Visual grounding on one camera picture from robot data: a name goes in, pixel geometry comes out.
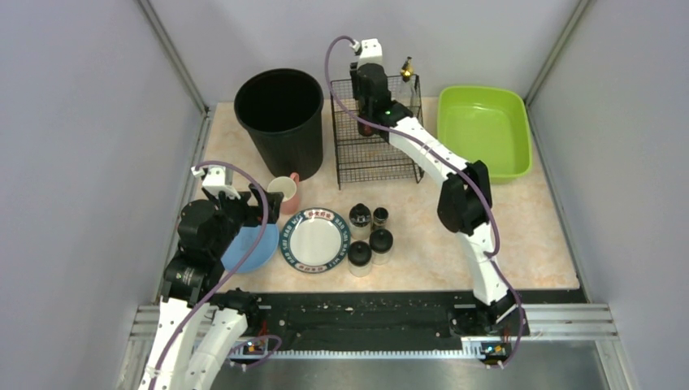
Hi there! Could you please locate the clear glass bottle gold cap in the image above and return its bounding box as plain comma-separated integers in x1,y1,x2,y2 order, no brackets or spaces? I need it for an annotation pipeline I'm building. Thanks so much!
395,56,421,117

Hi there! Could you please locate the dark sauce bottle black cap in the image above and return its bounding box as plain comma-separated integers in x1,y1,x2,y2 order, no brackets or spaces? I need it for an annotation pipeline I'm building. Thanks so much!
357,112,378,138

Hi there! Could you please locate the spice jar black lid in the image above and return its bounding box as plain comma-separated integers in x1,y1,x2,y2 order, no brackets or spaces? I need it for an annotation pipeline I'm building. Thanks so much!
369,228,394,265
349,203,372,241
348,240,373,278

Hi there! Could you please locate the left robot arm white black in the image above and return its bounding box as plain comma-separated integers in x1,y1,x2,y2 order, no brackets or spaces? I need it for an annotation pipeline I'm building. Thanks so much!
138,185,284,389

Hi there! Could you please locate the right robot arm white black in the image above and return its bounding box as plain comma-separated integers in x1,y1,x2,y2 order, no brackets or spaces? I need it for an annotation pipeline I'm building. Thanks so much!
350,63,527,338

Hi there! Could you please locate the pink ceramic mug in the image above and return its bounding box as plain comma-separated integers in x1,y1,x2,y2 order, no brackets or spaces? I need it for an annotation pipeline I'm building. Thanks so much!
267,172,300,215

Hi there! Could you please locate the blue plastic plate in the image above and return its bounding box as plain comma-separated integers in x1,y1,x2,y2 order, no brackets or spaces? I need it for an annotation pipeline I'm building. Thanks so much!
221,223,280,274

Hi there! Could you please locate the white plate with blue rim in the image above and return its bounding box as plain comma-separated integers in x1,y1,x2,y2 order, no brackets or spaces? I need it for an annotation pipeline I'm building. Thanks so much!
279,207,352,274

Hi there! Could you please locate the black plastic waste bin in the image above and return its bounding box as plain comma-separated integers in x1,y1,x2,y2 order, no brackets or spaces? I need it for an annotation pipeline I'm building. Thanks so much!
233,68,324,180

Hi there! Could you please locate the small dark spice jar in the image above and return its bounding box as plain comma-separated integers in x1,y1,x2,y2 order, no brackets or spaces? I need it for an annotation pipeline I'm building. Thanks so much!
371,207,389,231

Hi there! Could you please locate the green plastic basin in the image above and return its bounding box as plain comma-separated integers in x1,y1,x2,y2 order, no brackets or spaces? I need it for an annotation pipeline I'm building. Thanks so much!
436,85,533,184

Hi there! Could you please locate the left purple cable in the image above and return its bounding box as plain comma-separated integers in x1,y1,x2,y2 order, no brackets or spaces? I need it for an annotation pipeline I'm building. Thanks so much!
148,161,282,390

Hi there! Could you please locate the purple cable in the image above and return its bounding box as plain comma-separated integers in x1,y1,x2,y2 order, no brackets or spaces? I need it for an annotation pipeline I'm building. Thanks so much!
148,161,282,390
323,35,526,370

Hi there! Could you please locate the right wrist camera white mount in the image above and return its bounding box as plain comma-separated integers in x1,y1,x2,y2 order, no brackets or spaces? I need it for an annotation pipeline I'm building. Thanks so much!
350,38,383,68

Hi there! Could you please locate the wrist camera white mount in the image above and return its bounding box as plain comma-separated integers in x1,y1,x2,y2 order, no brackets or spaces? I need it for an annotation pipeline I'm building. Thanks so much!
350,38,383,68
191,165,241,200

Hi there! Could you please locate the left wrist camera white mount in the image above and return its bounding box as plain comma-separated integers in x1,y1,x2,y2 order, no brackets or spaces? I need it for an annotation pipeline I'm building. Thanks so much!
191,165,241,200

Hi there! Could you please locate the black wire mesh rack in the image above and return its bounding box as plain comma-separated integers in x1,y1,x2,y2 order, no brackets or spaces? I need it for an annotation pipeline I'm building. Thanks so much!
330,75,424,190

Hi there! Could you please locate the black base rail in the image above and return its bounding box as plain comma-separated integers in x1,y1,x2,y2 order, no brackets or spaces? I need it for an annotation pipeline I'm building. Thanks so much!
206,290,585,357

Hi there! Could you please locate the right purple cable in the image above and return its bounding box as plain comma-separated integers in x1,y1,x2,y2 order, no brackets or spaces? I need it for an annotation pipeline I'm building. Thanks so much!
323,35,526,370

